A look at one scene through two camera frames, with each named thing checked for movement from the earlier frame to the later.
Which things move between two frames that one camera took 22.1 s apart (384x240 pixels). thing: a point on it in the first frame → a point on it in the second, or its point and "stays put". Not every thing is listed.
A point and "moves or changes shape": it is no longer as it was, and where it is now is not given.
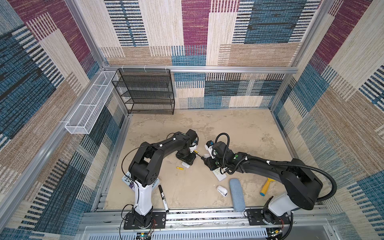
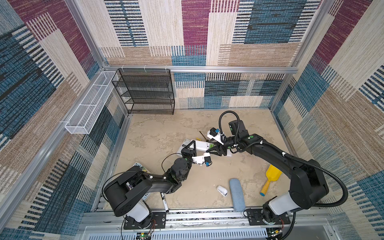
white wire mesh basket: x=92 y=107 stays put
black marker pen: x=165 y=205 stays put
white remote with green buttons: x=220 y=176 moves or changes shape
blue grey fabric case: x=237 y=195 stays put
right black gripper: x=211 y=165 → x=218 y=150
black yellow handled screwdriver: x=202 y=157 moves or changes shape
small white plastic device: x=222 y=190 stays put
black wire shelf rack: x=145 y=91 stays put
